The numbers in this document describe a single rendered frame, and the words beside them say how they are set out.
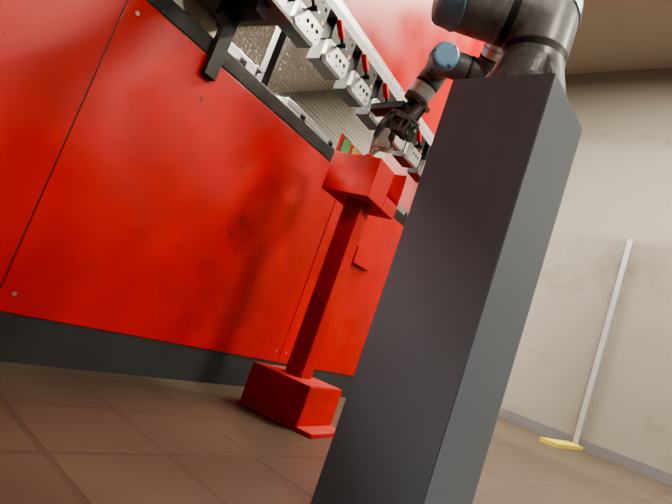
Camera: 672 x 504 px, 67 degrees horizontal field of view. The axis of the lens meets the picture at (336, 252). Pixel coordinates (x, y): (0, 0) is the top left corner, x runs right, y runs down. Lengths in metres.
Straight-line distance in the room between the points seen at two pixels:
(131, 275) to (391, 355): 0.74
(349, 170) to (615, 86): 4.45
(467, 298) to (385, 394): 0.19
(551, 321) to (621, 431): 1.01
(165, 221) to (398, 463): 0.85
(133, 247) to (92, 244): 0.10
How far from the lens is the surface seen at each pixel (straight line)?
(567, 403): 4.78
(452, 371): 0.76
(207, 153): 1.41
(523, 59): 0.96
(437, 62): 1.45
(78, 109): 1.21
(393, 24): 2.36
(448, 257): 0.81
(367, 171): 1.46
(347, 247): 1.48
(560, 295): 4.94
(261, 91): 1.54
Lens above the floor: 0.30
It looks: 8 degrees up
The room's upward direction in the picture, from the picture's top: 19 degrees clockwise
